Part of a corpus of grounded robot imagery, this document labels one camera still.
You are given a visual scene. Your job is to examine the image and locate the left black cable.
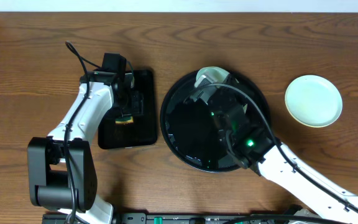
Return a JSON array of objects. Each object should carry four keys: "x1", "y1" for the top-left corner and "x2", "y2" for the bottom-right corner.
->
[{"x1": 63, "y1": 40, "x2": 135, "y2": 224}]

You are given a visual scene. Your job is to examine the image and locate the black round tray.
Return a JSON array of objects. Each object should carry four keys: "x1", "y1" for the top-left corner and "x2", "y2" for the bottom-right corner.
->
[{"x1": 160, "y1": 70, "x2": 274, "y2": 172}]

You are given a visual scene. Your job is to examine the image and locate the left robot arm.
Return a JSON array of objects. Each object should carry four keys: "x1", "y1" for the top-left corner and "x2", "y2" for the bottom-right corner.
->
[{"x1": 27, "y1": 70, "x2": 143, "y2": 223}]

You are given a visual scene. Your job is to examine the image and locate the black rectangular tray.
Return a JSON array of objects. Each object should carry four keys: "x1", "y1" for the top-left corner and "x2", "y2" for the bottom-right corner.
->
[{"x1": 98, "y1": 70, "x2": 158, "y2": 149}]

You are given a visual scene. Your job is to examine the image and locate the black cable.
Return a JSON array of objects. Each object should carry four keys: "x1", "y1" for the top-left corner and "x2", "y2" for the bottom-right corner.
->
[
  {"x1": 183, "y1": 82, "x2": 358, "y2": 224},
  {"x1": 63, "y1": 40, "x2": 135, "y2": 224}
]

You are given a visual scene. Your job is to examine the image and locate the light blue plate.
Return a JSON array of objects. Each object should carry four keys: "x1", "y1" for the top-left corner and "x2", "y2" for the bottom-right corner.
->
[
  {"x1": 284, "y1": 75, "x2": 343, "y2": 128},
  {"x1": 194, "y1": 66, "x2": 248, "y2": 113}
]

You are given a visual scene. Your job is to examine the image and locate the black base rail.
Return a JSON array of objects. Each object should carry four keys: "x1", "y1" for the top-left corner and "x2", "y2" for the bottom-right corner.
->
[{"x1": 41, "y1": 213, "x2": 289, "y2": 224}]

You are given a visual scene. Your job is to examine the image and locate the right black cable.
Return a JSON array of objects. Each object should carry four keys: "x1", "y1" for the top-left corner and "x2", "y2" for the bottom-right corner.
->
[{"x1": 183, "y1": 82, "x2": 358, "y2": 224}]

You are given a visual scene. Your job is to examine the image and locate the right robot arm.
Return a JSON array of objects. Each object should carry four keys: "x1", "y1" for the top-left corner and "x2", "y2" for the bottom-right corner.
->
[{"x1": 213, "y1": 83, "x2": 358, "y2": 223}]

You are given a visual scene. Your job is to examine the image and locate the green and yellow sponge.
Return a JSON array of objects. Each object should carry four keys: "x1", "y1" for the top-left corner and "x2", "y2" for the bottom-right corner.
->
[{"x1": 115, "y1": 116, "x2": 134, "y2": 125}]

